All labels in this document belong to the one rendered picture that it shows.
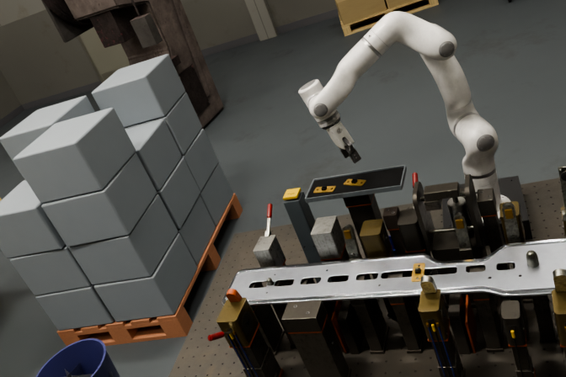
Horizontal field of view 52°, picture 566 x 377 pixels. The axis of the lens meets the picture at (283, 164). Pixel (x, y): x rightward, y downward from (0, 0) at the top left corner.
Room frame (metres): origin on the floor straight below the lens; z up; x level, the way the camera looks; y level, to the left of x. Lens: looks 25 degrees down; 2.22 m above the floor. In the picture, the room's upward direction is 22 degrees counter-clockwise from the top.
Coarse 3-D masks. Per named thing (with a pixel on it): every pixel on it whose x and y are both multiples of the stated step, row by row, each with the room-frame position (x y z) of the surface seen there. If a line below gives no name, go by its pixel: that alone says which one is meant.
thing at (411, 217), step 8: (400, 216) 1.67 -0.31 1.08; (408, 216) 1.65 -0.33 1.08; (416, 216) 1.64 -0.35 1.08; (400, 224) 1.63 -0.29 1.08; (408, 224) 1.61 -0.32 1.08; (416, 224) 1.61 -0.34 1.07; (400, 232) 1.63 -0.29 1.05; (408, 232) 1.62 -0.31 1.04; (416, 232) 1.61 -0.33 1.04; (408, 240) 1.62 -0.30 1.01; (416, 240) 1.61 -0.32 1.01; (408, 248) 1.62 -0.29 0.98; (416, 248) 1.61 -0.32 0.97; (424, 248) 1.61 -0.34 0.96; (432, 272) 1.62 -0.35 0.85
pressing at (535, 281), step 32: (416, 256) 1.54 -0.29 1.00; (512, 256) 1.37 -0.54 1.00; (544, 256) 1.32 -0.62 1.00; (256, 288) 1.71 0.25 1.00; (288, 288) 1.64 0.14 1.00; (320, 288) 1.58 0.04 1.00; (352, 288) 1.51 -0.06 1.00; (384, 288) 1.45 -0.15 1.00; (416, 288) 1.40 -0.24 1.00; (448, 288) 1.35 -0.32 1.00; (480, 288) 1.30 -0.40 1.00; (512, 288) 1.25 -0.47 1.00; (544, 288) 1.20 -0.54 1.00
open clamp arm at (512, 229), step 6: (504, 204) 1.48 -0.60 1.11; (510, 204) 1.47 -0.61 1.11; (504, 210) 1.47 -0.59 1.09; (510, 210) 1.46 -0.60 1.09; (504, 216) 1.47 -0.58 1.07; (510, 216) 1.45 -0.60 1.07; (510, 222) 1.46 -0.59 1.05; (516, 222) 1.45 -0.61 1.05; (510, 228) 1.45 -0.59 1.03; (516, 228) 1.45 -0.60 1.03; (510, 234) 1.45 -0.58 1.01; (516, 234) 1.44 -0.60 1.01; (510, 240) 1.45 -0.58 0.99; (516, 240) 1.44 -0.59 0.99
